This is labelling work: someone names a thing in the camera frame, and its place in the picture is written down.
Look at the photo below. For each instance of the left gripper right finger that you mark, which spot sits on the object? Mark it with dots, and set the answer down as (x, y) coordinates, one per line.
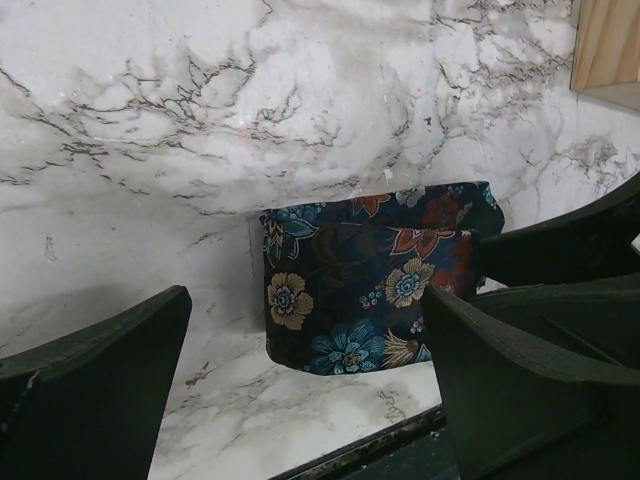
(519, 407)

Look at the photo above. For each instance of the wooden compartment tray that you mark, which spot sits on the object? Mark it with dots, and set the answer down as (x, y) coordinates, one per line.
(606, 54)

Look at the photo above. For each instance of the navy floral tie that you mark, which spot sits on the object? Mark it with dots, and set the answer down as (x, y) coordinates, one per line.
(343, 280)

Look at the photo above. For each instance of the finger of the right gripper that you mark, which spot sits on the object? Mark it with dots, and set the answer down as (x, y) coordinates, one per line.
(598, 319)
(593, 242)

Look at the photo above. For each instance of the black metal base rail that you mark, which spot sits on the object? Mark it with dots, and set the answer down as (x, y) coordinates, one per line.
(419, 447)

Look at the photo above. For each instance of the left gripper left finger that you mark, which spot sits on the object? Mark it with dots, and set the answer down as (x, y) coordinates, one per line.
(89, 405)

